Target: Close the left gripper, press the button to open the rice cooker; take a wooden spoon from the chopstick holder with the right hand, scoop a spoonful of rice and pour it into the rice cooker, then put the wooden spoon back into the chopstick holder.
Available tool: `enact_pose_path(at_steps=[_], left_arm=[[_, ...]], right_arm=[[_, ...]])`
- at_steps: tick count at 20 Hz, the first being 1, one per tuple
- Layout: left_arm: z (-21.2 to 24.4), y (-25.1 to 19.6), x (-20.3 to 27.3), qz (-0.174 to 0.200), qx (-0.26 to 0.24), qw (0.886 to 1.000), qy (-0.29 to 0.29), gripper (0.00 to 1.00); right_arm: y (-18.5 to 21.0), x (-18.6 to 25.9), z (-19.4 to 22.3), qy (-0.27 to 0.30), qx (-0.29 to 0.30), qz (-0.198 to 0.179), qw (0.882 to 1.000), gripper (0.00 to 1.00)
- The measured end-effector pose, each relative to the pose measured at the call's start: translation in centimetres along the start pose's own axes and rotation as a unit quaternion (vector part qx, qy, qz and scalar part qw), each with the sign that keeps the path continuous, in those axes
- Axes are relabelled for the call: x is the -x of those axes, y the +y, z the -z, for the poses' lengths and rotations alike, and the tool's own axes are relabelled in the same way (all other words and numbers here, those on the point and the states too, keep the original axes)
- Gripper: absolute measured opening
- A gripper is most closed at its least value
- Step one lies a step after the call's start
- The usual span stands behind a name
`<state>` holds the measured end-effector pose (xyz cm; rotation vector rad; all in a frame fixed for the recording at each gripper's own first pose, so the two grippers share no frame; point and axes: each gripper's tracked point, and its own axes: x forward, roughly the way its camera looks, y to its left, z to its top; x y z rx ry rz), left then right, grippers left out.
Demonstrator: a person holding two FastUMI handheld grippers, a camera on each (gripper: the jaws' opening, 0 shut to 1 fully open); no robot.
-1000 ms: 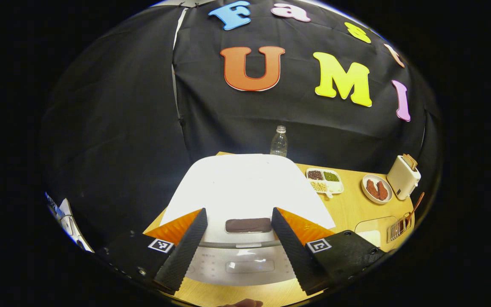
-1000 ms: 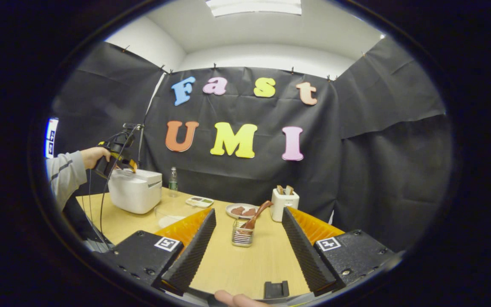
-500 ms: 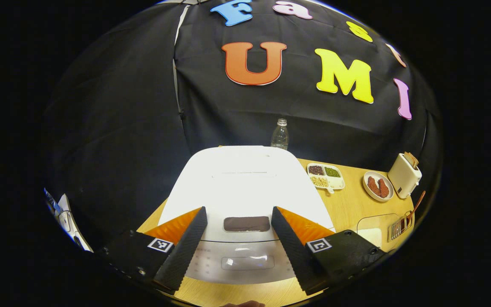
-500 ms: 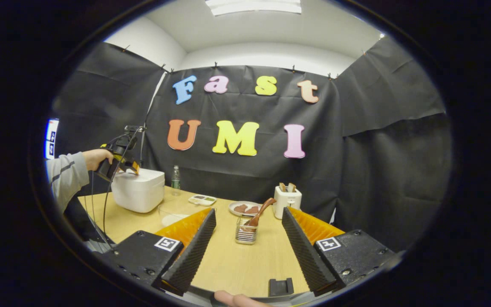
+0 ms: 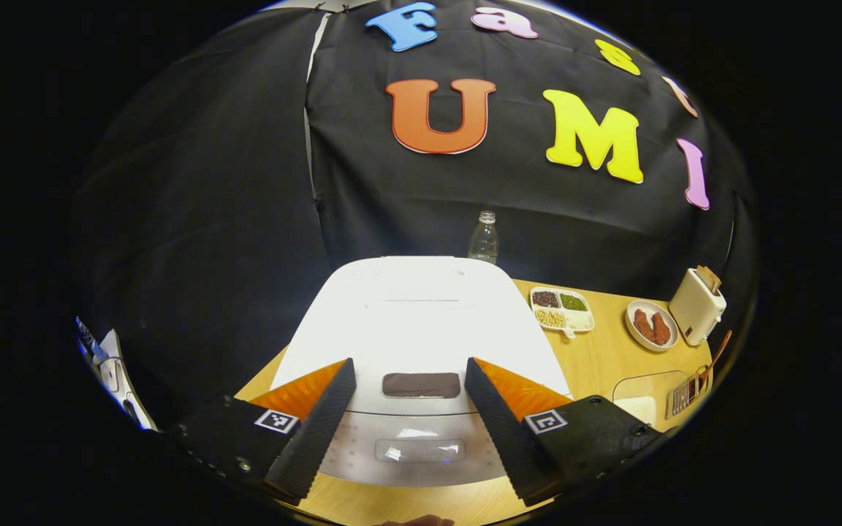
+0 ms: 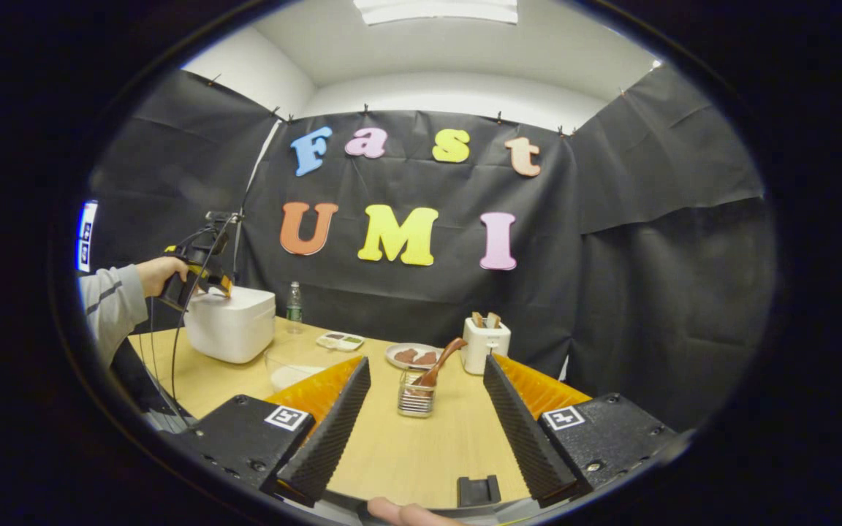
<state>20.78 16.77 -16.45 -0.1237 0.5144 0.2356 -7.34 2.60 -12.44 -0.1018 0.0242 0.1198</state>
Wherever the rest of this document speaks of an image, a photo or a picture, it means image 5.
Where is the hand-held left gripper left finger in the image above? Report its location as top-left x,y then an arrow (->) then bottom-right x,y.
165,358 -> 357,505

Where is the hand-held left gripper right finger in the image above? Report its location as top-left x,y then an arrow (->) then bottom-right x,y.
465,357 -> 663,507

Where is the clear container of rice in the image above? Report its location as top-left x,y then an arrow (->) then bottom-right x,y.
612,370 -> 689,428

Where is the white rice cooker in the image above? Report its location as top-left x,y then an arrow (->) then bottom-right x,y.
269,256 -> 574,488

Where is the wire chopstick holder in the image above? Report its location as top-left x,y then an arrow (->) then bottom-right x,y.
666,365 -> 714,419

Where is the brown wooden spoon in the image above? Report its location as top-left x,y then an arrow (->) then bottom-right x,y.
695,329 -> 733,388

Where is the divided white bean dish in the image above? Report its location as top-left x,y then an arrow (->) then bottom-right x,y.
530,286 -> 596,338

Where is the white round plate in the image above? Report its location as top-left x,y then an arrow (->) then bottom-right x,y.
625,300 -> 680,353

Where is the clear plastic water bottle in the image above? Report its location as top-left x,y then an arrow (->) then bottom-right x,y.
467,210 -> 499,264

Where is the white power strip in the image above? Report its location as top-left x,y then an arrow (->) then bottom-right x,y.
98,329 -> 159,432

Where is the white toaster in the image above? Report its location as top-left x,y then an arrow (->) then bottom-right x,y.
669,267 -> 727,347

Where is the black backdrop cloth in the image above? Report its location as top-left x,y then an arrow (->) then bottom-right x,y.
70,0 -> 758,424

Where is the bright monitor screen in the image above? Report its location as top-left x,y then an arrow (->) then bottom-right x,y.
75,316 -> 104,364

